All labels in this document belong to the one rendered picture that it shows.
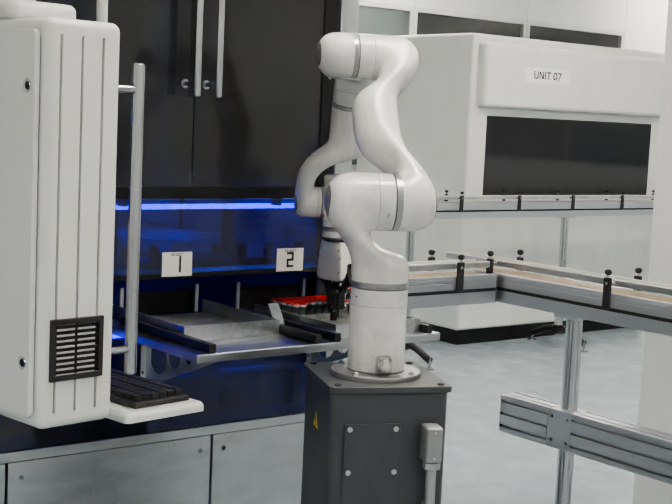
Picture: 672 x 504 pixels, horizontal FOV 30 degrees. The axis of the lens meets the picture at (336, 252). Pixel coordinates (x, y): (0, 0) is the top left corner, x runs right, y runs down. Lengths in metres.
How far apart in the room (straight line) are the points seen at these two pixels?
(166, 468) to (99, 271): 0.93
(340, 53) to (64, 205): 0.78
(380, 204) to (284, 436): 1.01
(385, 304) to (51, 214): 0.71
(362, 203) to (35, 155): 0.67
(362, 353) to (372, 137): 0.46
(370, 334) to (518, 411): 1.45
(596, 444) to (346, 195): 1.50
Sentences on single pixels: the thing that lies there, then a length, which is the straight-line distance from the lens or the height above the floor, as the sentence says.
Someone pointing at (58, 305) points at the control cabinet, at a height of 1.03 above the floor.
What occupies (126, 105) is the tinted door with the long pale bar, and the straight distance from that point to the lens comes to 3.01.
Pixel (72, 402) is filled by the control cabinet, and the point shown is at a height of 0.85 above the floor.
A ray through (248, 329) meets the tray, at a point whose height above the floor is 0.90.
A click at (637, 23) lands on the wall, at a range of 11.50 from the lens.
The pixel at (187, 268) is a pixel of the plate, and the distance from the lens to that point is 3.11.
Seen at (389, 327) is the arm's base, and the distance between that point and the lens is 2.59.
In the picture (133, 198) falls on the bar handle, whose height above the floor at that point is 1.22.
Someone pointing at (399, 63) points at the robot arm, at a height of 1.52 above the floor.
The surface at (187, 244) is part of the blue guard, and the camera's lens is 3.11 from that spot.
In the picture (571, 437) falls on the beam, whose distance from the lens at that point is 3.84.
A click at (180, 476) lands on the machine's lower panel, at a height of 0.48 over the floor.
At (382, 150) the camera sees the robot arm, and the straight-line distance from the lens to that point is 2.65.
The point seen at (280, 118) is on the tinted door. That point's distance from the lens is 3.25.
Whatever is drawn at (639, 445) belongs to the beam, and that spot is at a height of 0.51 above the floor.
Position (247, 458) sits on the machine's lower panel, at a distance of 3.32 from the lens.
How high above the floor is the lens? 1.39
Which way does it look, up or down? 6 degrees down
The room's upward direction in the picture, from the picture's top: 3 degrees clockwise
